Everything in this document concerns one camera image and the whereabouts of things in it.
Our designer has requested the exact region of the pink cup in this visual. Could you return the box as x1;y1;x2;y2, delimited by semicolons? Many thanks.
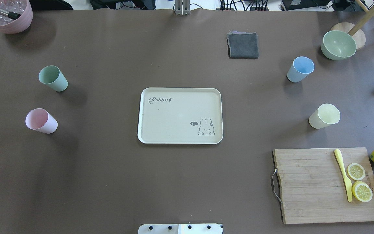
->
25;108;58;134

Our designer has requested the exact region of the pink bowl with ice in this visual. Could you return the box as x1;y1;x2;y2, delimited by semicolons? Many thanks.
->
0;0;33;34

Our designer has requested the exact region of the aluminium frame post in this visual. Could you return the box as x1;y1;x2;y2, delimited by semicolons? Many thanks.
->
174;0;190;15

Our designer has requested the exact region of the wooden cutting board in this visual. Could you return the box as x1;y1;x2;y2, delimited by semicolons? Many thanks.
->
273;148;374;225

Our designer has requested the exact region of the green bowl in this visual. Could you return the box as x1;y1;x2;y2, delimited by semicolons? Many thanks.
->
321;31;357;60

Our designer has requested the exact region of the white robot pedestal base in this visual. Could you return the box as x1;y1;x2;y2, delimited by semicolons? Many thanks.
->
138;223;224;234

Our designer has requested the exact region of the blue cup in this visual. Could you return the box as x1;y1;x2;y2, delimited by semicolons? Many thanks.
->
287;56;315;83

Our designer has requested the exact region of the green cup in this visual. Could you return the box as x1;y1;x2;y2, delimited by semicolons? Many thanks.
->
38;65;68;92

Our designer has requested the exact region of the yellow plastic knife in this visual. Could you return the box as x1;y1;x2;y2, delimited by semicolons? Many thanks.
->
334;149;353;202

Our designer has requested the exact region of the grey folded cloth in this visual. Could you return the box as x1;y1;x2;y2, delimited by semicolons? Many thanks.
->
227;31;259;59

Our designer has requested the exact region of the cream rabbit tray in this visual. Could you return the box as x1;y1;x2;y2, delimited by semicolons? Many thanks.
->
137;87;224;145

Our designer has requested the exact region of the cream yellow cup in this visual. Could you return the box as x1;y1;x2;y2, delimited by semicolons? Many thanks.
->
309;103;341;129

